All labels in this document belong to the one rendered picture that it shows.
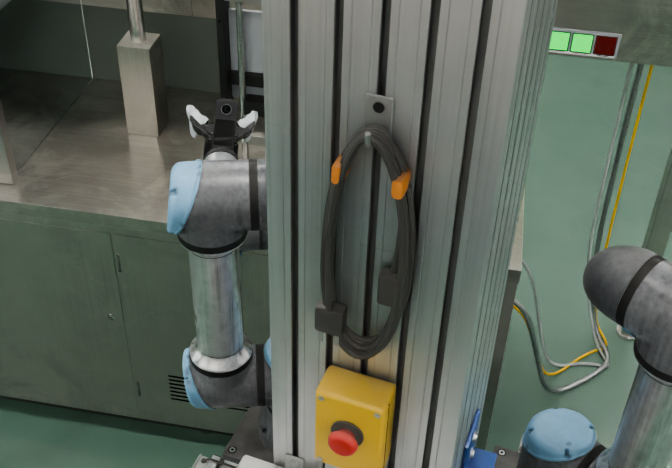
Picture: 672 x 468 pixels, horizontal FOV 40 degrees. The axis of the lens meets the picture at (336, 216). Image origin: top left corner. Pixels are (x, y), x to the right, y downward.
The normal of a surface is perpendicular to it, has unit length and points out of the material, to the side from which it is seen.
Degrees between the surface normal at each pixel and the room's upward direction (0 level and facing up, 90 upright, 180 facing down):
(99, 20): 90
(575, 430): 7
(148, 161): 0
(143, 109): 90
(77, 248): 90
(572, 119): 0
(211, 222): 90
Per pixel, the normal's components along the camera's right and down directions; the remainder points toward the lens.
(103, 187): 0.03, -0.79
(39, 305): -0.18, 0.60
